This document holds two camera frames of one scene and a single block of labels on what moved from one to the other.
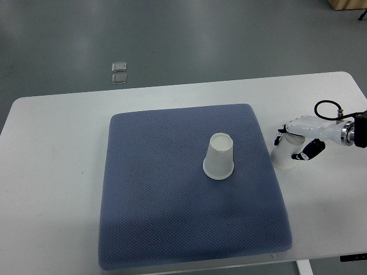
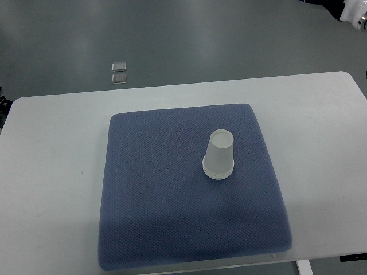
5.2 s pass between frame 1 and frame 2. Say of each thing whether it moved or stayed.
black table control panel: stayed
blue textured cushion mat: stayed
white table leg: stayed
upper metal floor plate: stayed
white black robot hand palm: moved
